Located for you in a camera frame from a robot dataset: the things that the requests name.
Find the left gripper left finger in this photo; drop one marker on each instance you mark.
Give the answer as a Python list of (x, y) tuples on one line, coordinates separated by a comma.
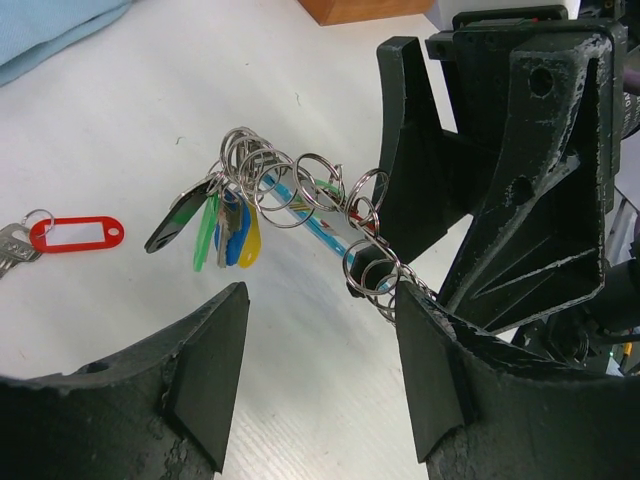
[(161, 408)]

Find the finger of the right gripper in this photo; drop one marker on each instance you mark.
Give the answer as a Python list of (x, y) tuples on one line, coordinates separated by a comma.
[(536, 243), (436, 177)]

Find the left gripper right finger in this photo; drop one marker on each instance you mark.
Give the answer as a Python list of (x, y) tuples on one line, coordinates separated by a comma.
[(481, 408)]

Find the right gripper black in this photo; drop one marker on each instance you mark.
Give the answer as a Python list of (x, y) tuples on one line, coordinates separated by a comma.
[(475, 55)]

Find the metal key organizer plate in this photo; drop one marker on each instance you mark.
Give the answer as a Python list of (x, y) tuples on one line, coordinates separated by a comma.
[(253, 169)]

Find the red tag key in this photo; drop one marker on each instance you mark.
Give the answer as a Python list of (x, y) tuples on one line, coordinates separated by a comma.
[(40, 232), (354, 218)]

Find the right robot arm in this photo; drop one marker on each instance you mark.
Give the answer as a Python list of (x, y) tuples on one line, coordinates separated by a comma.
[(603, 330)]

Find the green tag key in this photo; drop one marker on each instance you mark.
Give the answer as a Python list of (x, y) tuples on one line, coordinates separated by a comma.
[(315, 187), (205, 232)]

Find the wooden compartment tray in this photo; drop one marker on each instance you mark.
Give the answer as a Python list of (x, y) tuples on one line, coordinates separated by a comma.
[(336, 12)]

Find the blue key tag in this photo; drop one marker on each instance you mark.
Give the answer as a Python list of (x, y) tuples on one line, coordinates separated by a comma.
[(229, 227)]

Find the yellow key tag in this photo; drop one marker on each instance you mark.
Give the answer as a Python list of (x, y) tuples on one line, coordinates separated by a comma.
[(253, 242)]

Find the black tag key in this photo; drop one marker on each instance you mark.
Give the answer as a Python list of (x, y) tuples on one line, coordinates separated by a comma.
[(180, 213)]

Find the light blue cloth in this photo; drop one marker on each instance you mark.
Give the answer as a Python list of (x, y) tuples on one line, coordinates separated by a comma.
[(34, 31)]

